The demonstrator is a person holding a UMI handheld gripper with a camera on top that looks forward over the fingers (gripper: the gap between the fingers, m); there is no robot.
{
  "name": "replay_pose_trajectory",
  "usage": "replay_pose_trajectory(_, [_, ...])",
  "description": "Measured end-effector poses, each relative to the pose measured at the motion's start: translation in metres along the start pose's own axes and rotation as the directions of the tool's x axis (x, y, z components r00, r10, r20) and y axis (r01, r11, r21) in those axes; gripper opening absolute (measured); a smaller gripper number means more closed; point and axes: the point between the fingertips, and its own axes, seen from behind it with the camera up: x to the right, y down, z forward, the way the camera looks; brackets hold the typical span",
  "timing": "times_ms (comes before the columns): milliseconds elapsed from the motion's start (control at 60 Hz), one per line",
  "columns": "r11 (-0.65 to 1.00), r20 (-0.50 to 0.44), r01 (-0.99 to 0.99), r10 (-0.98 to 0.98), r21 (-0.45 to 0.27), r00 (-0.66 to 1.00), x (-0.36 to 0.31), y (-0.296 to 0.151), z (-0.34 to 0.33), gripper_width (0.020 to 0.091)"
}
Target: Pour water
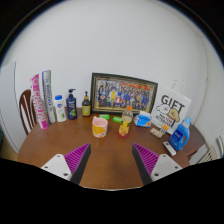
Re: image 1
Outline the pink white shuttlecock tube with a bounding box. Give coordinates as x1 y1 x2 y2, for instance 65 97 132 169
29 73 50 131

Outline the flat candy packet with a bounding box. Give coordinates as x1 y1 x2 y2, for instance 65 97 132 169
149 127 164 139

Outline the orange-capped juice bottle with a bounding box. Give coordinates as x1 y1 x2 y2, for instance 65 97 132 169
118 105 134 138

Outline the tall white cabinet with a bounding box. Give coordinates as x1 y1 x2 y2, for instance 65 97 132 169
0 60 22 153

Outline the white blue-capped bottle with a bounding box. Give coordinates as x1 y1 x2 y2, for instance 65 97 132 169
53 94 68 123

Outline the round red coaster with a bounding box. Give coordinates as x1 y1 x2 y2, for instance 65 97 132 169
117 131 132 139

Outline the brown wooden chair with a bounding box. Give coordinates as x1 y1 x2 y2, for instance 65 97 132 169
18 88 38 136

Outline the dark blue pump bottle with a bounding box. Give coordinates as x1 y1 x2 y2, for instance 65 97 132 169
65 88 79 121

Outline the white printed gift bag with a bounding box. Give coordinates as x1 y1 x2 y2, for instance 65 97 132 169
150 78 193 135

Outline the framed group picture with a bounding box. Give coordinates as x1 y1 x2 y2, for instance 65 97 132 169
90 72 159 115

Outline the white blue shuttlecock tube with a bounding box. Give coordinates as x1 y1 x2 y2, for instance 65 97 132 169
41 69 57 125

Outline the colourful puzzle cube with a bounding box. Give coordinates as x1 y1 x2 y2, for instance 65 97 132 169
159 123 170 136

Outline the blue tissue pack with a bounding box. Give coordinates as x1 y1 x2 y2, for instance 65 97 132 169
133 110 153 128

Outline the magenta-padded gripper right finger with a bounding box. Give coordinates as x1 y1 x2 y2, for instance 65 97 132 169
131 142 184 186

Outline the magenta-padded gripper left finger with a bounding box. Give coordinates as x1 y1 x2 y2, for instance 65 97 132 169
40 142 92 186

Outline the blue detergent bottle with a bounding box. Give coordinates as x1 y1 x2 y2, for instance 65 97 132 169
168 116 193 152

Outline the white remote control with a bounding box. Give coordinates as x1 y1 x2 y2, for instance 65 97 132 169
162 140 177 157

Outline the white radiator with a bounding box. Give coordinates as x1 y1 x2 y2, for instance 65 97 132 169
198 143 221 164

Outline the amber pump bottle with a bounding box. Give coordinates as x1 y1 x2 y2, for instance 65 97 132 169
81 90 92 118

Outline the pink yellow patterned mug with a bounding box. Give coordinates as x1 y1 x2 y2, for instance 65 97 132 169
91 115 109 139

